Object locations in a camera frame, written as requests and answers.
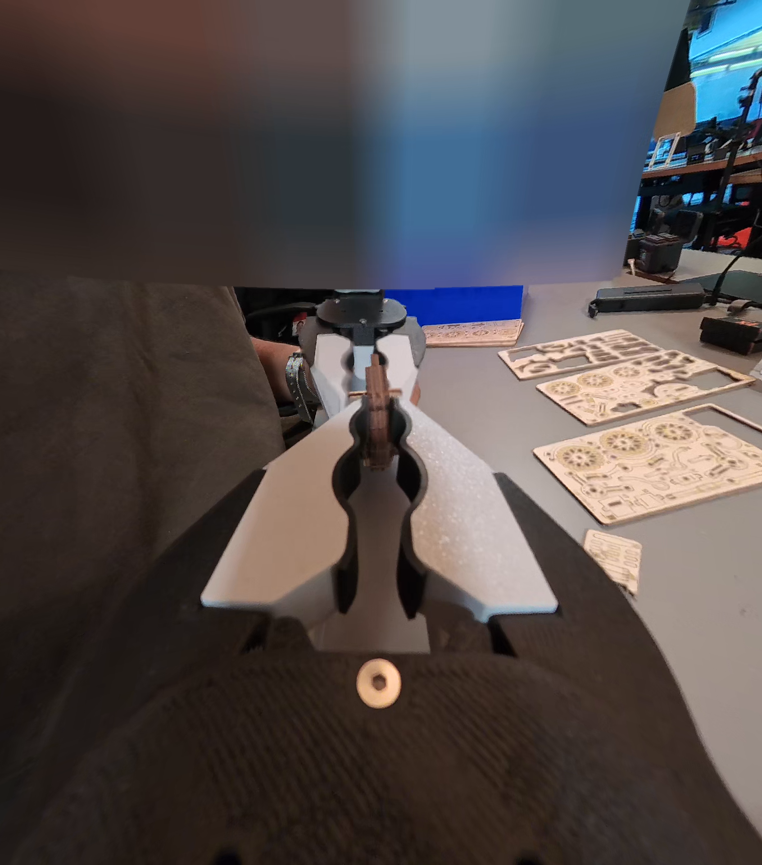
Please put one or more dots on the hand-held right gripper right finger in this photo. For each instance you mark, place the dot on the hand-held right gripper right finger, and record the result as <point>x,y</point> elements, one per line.
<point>482,540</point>

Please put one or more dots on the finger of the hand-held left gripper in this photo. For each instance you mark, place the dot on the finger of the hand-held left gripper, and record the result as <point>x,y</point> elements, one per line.
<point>402,361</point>
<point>330,368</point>

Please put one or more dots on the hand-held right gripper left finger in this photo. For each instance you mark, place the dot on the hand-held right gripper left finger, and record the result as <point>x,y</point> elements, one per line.
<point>273,540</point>

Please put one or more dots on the partly built wooden model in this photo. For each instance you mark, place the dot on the partly built wooden model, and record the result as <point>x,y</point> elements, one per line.
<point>375,432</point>

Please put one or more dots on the striped small wooden piece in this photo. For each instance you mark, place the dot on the striped small wooden piece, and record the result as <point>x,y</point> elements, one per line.
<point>614,554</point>

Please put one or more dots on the wooden puzzle sheet rectangular window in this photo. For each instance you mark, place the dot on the wooden puzzle sheet rectangular window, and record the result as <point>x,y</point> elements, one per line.
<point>624,486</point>

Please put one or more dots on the wooden puzzle sheet many cutouts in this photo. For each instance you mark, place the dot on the wooden puzzle sheet many cutouts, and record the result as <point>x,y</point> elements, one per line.
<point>583,399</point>

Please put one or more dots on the person's left forearm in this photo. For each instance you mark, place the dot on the person's left forearm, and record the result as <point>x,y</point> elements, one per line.
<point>273,358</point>

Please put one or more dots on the grey desk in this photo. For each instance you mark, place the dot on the grey desk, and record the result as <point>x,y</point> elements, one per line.
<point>725,642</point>

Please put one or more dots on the silver mesh wristwatch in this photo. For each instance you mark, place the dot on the silver mesh wristwatch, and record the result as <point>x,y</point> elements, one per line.
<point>301,388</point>

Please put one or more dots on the spare wooden sheet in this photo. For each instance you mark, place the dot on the spare wooden sheet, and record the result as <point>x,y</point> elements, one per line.
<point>475,332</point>

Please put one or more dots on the blue plastic bin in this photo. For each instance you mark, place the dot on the blue plastic bin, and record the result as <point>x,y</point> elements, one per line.
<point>462,304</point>

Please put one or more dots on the black power adapter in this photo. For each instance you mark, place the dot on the black power adapter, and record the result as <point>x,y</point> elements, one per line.
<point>651,296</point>

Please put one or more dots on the black battery charger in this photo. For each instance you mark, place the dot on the black battery charger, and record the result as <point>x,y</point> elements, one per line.
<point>658,253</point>

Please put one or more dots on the small black box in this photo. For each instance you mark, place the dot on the small black box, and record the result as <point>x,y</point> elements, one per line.
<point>739,334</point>

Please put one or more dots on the black tablet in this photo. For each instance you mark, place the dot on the black tablet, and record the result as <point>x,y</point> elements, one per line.
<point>759,287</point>

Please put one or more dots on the tan rounded board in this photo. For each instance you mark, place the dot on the tan rounded board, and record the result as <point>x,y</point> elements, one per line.
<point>675,111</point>

